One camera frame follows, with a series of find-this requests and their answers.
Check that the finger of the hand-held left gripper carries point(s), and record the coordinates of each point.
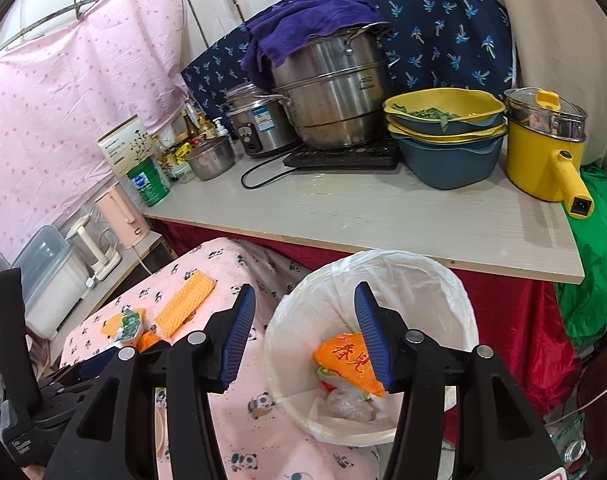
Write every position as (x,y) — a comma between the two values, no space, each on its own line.
(95,362)
(13,340)

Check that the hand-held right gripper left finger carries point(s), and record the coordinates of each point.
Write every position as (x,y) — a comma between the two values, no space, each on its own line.
(238,340)

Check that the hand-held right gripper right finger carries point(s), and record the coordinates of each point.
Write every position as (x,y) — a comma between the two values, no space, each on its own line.
(371,335)

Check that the orange snack packet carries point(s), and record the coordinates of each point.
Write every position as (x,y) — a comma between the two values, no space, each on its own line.
(343,360)

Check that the yellow green snack bag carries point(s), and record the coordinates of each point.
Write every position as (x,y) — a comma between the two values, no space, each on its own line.
(126,325)

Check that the white bin with plastic liner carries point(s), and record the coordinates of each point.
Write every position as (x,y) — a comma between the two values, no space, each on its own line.
(293,320)

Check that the orange wafer sponge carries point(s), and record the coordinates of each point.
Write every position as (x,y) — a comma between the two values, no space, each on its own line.
(186,302)

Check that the clear plastic wrap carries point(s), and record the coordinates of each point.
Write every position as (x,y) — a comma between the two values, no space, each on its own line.
(348,402)

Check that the white clear lidded storage box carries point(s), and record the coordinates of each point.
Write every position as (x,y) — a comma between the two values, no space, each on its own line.
(48,300)

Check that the pink panda print tablecloth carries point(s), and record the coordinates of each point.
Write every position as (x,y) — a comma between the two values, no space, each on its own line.
(233,425)

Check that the white glass kettle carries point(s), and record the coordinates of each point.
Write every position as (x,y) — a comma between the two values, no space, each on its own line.
(85,245)

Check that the red cloth skirt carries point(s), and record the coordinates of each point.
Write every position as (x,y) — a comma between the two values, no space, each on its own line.
(513,320)

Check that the pink electric kettle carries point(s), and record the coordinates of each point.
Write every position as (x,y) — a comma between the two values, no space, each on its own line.
(120,217)

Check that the clear plastic food container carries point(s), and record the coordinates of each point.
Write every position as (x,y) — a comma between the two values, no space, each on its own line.
(186,172)

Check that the small lidded steel pot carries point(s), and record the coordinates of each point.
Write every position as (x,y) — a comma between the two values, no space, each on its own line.
(211,162)

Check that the black induction cooker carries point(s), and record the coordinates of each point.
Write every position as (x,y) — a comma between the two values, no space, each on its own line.
(343,157)

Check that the green tin can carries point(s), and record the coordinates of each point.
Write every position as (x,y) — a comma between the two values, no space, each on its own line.
(148,182)

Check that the large blue basin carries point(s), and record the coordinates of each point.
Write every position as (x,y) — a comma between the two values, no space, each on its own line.
(443,165)

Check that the yellow label jar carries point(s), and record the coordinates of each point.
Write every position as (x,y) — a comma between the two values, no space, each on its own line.
(183,150)

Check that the white pump bottle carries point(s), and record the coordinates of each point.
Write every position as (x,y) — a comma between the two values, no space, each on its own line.
(222,130)

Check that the yellow oil bottle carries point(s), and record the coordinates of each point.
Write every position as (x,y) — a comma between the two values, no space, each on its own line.
(205,127)

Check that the steel rice cooker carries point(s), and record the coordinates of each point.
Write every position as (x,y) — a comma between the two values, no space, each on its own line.
(263,125)

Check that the white tea box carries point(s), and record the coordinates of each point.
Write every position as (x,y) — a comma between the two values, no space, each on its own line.
(126,147)

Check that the brown sauce bottle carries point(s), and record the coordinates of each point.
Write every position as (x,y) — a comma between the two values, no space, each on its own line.
(191,125)

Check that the green vegetable leaves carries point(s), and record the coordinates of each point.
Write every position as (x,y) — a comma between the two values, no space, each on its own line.
(433,112)

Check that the yellow rimmed blue basin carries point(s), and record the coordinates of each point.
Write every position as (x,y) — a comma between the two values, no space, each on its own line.
(483,105)
(483,133)

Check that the green plastic bag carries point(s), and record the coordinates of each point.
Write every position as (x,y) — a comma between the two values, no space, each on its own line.
(593,270)

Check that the pink dotted curtain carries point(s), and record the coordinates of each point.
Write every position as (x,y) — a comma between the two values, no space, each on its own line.
(58,110)

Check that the yellow electric pot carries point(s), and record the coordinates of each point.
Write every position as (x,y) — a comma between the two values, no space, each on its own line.
(528,160)

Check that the large steel steamer pot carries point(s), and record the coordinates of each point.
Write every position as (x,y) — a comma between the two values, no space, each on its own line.
(333,95)

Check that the navy palm print cloth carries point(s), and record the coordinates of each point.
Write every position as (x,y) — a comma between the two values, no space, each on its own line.
(433,25)

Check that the purple towel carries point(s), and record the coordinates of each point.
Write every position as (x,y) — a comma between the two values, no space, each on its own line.
(303,25)

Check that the beige curtain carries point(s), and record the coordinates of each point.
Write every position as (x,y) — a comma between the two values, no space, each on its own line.
(558,50)

